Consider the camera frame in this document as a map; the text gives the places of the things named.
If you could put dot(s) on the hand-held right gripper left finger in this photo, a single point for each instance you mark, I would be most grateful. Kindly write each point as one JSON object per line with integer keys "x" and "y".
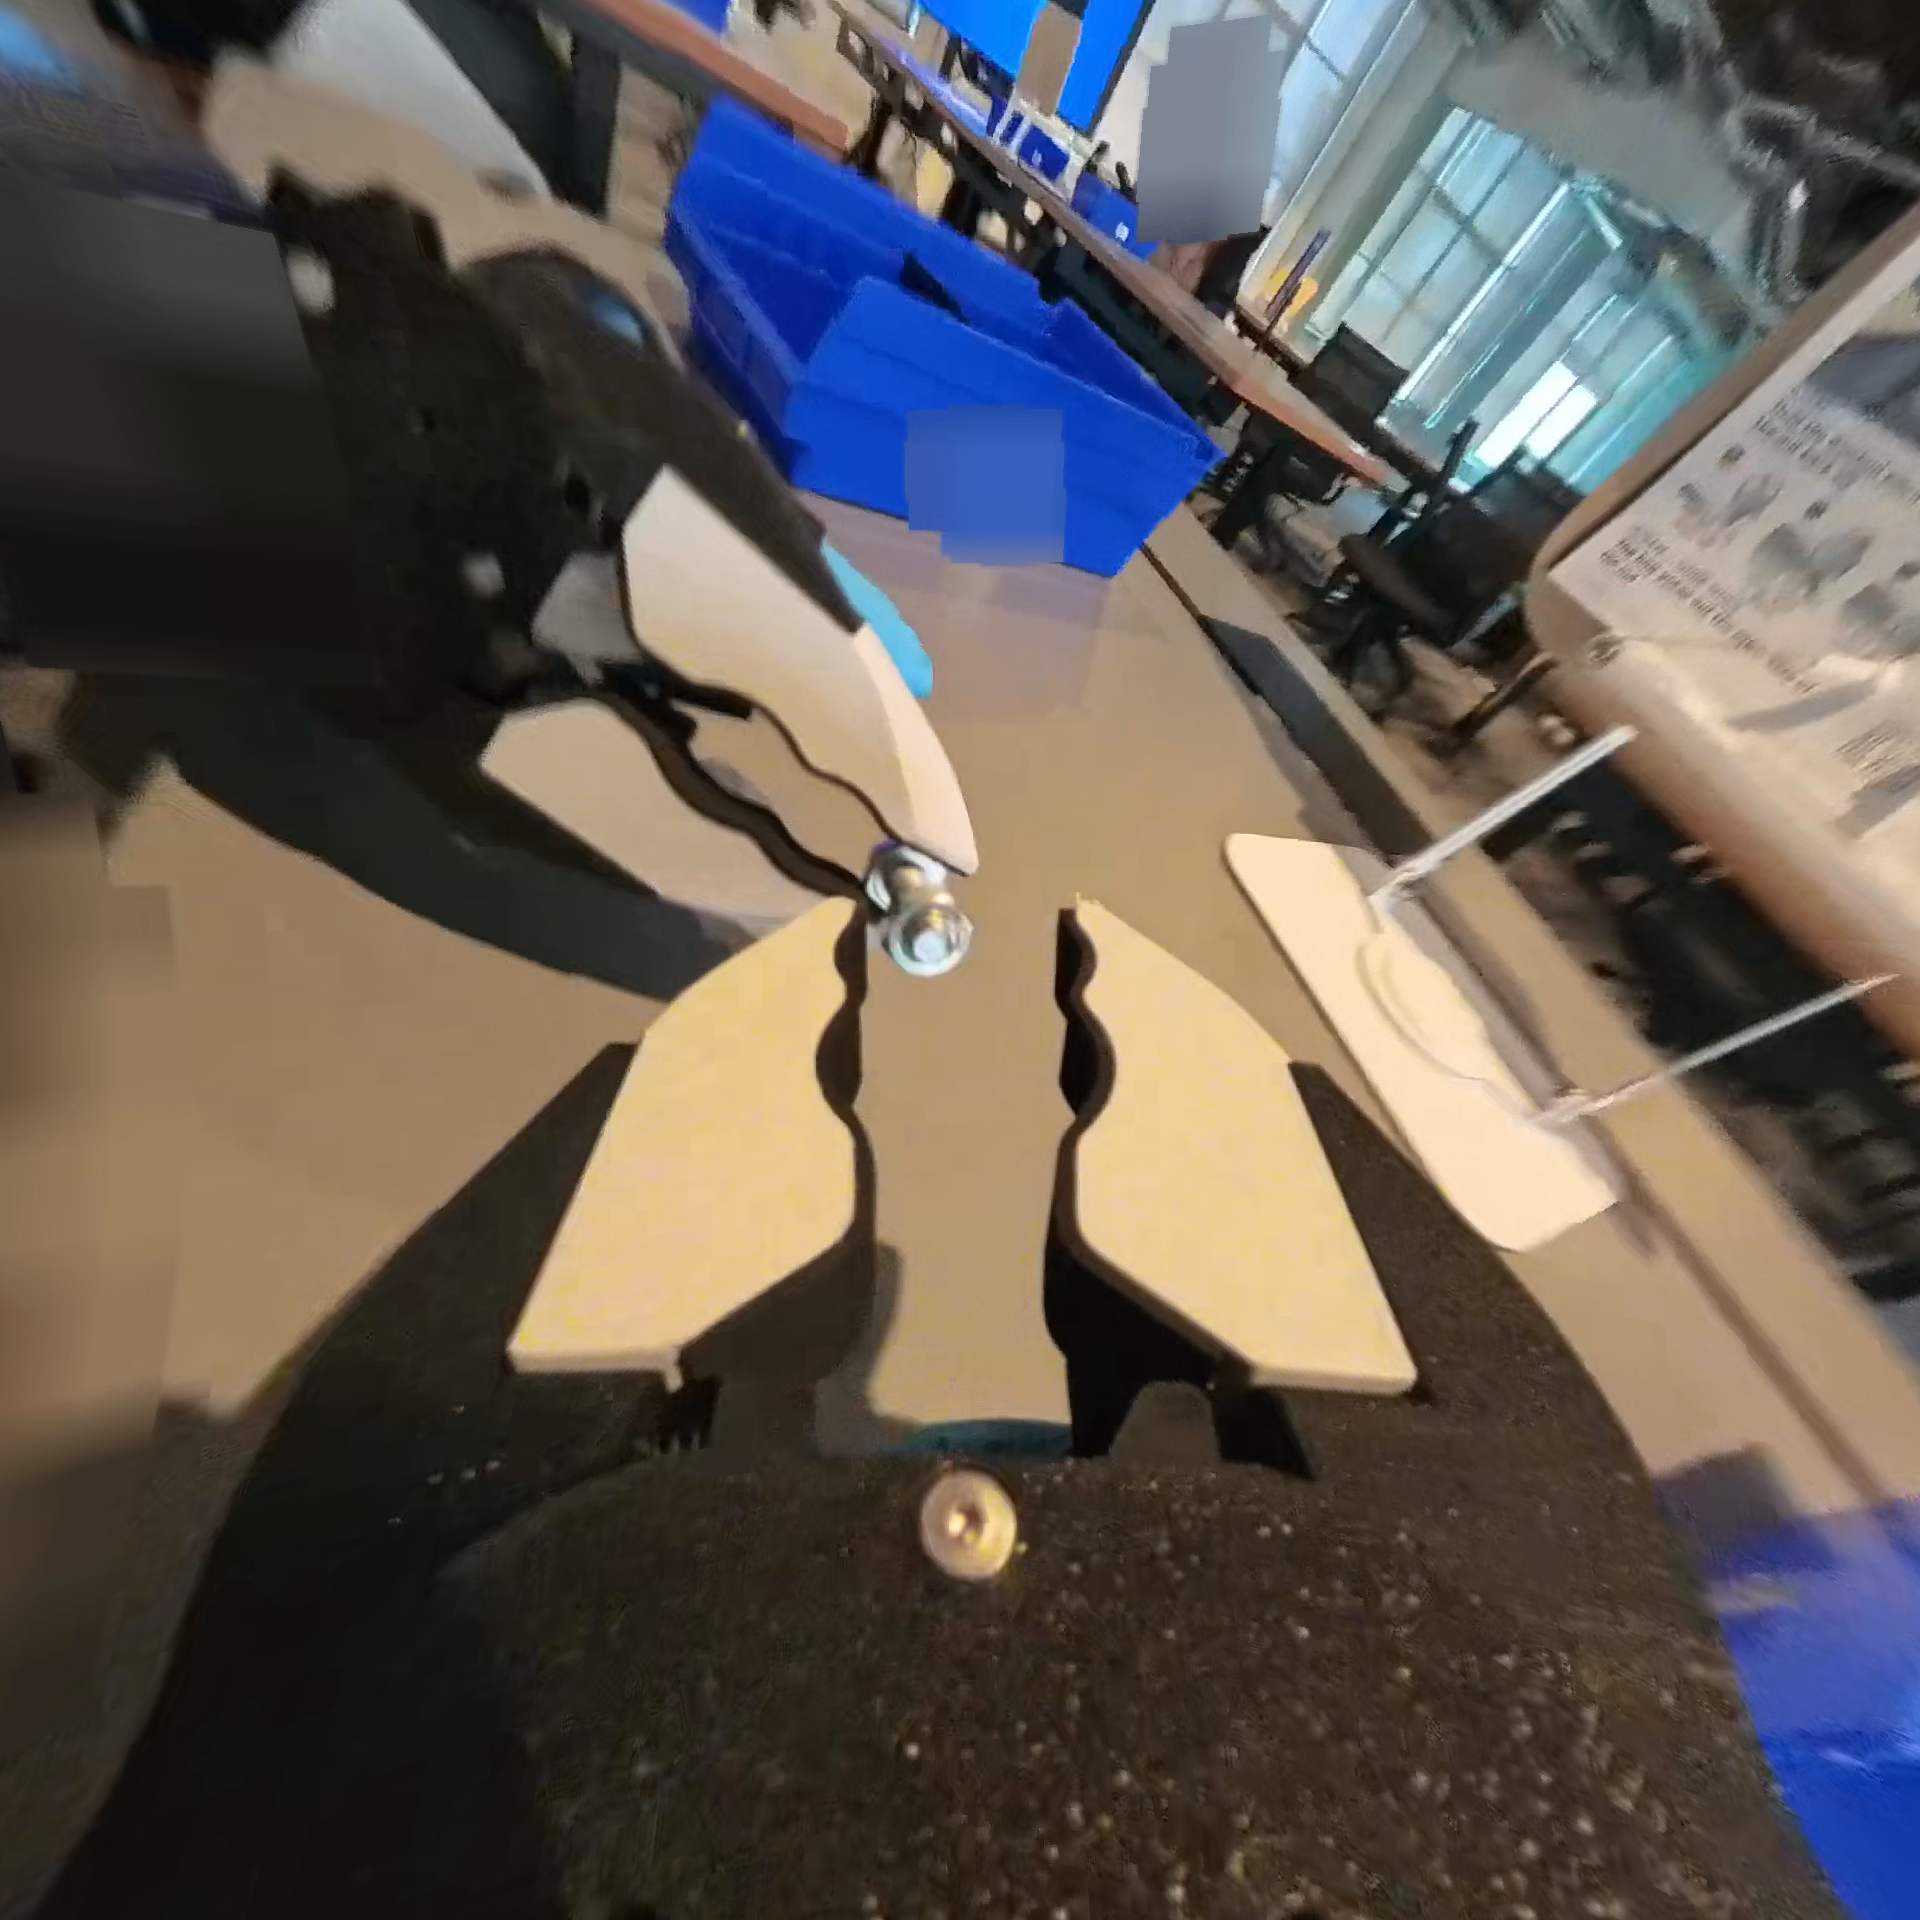
{"x": 705, "y": 1155}

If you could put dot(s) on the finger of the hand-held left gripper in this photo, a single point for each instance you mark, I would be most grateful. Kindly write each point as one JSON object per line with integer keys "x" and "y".
{"x": 780, "y": 662}
{"x": 599, "y": 795}

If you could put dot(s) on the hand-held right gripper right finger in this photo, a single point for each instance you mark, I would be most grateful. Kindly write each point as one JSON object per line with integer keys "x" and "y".
{"x": 1215, "y": 1200}

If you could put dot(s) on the steel hex bolt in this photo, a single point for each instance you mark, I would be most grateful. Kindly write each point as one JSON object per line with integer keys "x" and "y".
{"x": 898, "y": 879}

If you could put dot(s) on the person's left hand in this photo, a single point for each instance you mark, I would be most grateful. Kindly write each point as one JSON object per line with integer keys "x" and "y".
{"x": 893, "y": 638}

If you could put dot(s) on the wooden document stand white base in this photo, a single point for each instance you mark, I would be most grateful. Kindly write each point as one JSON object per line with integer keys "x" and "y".
{"x": 1426, "y": 1080}

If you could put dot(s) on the black office chair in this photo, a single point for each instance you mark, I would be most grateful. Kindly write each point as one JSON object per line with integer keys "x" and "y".
{"x": 1426, "y": 569}

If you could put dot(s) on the monitor with blue screen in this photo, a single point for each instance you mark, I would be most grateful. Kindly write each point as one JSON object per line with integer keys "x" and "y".
{"x": 1081, "y": 60}

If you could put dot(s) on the printed instruction sheet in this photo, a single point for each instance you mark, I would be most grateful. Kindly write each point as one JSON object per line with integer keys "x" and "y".
{"x": 1799, "y": 600}

